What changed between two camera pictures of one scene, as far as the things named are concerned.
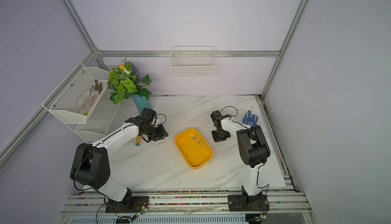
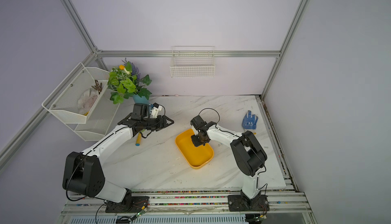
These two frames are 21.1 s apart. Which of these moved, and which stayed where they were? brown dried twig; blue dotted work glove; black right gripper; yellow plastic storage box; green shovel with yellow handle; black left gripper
Moved: black left gripper; black right gripper
Stayed: brown dried twig; blue dotted work glove; yellow plastic storage box; green shovel with yellow handle
